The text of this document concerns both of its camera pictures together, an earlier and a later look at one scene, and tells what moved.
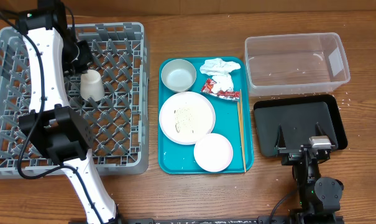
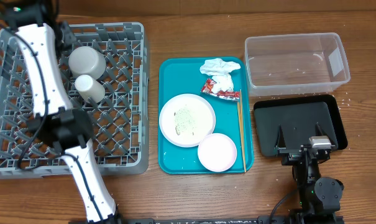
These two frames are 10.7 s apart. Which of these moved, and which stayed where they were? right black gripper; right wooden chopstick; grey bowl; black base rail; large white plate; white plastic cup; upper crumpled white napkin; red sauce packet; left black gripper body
Moved: white plastic cup; left black gripper body; grey bowl
Stayed: black base rail; right wooden chopstick; red sauce packet; upper crumpled white napkin; large white plate; right black gripper
